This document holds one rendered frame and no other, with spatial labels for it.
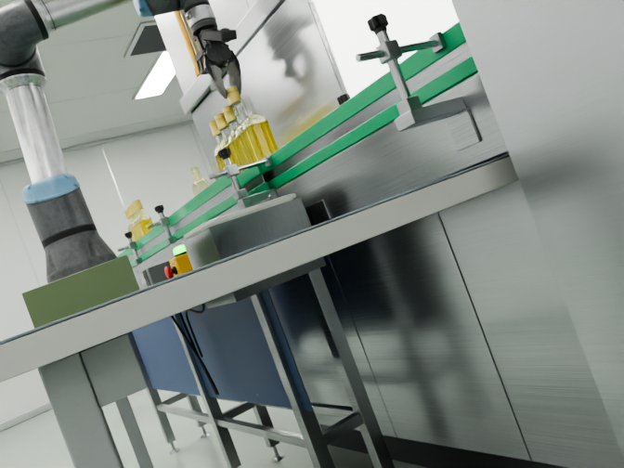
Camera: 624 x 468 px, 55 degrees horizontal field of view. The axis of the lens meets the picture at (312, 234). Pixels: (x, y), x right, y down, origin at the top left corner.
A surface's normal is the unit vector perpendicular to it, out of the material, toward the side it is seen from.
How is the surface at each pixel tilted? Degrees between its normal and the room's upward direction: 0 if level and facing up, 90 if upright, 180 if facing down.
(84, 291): 90
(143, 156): 90
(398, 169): 90
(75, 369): 90
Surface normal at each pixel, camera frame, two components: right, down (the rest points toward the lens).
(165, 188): 0.48, -0.18
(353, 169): -0.80, 0.30
